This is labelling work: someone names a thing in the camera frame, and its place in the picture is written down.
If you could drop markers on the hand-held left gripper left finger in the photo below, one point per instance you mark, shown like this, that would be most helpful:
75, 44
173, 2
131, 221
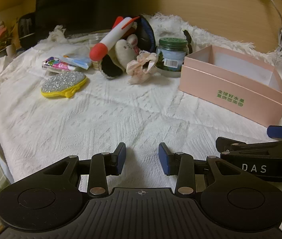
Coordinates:
121, 159

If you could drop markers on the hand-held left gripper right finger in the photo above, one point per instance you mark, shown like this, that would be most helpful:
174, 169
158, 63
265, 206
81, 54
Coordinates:
164, 159

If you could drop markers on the pink cardboard box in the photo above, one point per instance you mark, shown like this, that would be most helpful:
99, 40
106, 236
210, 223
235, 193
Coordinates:
230, 90

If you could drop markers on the white textured blanket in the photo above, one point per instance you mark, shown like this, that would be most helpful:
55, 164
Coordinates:
106, 119

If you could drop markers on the black and white plush toy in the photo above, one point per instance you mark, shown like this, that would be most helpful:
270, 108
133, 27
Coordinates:
111, 69

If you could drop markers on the silver glitter yellow pouch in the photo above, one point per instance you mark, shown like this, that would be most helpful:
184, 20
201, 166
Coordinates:
61, 84

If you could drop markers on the green-lid glass jar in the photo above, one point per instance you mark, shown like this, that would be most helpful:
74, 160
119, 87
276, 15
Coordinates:
172, 54

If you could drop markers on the blue and white tissue packet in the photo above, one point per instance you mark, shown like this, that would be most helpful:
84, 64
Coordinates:
79, 61

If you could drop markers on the white rabbit plush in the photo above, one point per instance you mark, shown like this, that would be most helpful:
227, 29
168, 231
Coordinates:
125, 51

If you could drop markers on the colourful printed packet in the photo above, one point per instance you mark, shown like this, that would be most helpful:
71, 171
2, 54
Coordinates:
56, 64

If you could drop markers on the white and red rocket plush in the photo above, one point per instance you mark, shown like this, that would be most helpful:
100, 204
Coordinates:
111, 38

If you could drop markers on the clear plastic container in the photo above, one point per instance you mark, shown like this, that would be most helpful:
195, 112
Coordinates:
96, 38

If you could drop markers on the black monitor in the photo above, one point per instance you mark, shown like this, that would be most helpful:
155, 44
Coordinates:
81, 5

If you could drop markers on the potted plant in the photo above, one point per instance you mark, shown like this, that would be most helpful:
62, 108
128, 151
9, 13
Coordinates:
1, 42

